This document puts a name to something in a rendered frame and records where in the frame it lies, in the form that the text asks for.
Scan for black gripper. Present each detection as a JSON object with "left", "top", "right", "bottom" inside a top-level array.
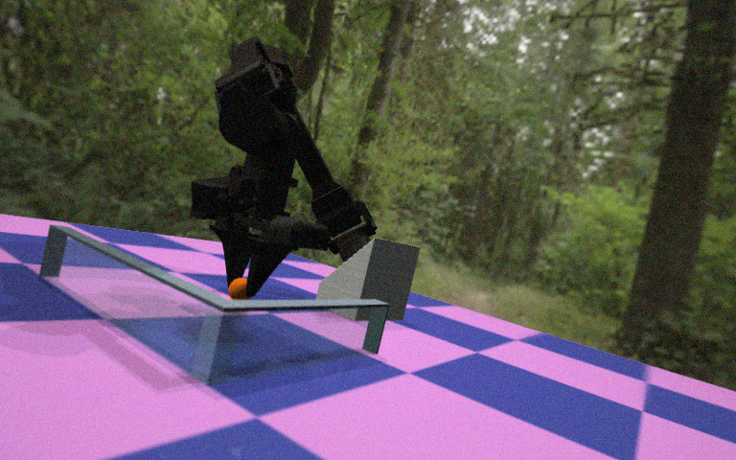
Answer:
[{"left": 190, "top": 157, "right": 330, "bottom": 297}]

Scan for low clear corner walls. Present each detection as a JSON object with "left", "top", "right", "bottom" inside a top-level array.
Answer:
[{"left": 40, "top": 228, "right": 387, "bottom": 387}]

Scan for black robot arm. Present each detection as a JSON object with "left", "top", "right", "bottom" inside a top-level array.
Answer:
[{"left": 191, "top": 37, "right": 377, "bottom": 263}]

